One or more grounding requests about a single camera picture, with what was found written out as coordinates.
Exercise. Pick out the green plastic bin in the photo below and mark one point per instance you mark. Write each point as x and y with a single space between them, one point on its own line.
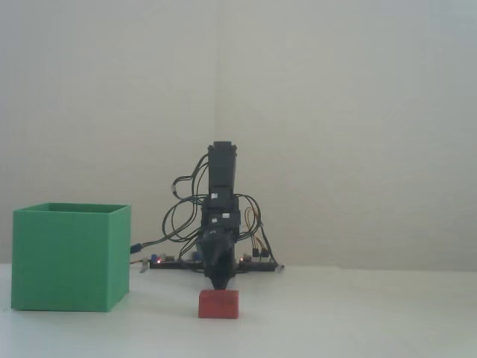
63 261

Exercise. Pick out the grey table clamp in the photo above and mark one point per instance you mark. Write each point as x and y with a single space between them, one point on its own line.
143 265
279 267

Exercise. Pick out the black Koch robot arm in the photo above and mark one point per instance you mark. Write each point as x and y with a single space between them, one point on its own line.
222 168

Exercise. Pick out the red block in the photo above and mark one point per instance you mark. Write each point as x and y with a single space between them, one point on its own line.
218 305

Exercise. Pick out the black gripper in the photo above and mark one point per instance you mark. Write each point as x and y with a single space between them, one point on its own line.
223 223

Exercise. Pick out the black base electronics board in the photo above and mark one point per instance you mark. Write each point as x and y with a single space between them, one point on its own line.
175 264

